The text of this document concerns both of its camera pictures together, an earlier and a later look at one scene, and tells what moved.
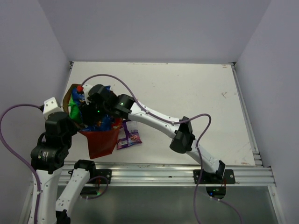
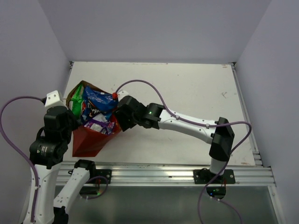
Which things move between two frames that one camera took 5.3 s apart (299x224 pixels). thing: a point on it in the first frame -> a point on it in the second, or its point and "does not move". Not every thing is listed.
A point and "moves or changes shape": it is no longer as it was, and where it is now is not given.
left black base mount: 105,172 does not move
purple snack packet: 128,135 -> 100,123
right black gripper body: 93,113 -> 125,122
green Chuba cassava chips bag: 74,113 does not move
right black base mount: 228,177 does not move
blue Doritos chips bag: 106,122 moves or changes shape
